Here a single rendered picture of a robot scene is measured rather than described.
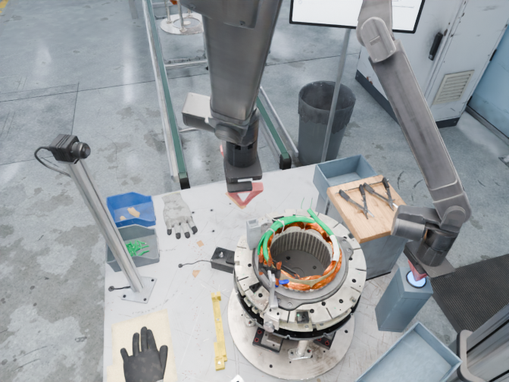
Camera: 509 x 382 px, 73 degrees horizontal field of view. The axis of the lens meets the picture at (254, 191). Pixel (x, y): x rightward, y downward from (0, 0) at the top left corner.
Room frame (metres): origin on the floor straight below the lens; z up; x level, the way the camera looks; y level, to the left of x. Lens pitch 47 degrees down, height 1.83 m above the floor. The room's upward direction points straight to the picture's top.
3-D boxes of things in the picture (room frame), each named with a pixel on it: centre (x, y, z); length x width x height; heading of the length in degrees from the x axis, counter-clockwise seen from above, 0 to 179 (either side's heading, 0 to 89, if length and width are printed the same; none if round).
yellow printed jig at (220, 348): (0.40, 0.11, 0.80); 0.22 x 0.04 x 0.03; 9
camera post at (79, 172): (0.54, 0.38, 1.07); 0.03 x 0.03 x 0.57; 81
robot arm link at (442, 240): (0.44, -0.40, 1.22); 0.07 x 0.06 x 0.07; 69
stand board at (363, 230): (0.66, -0.34, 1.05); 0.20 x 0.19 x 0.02; 18
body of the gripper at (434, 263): (0.44, -0.40, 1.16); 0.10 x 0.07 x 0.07; 16
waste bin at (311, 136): (2.07, -0.49, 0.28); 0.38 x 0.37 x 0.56; 106
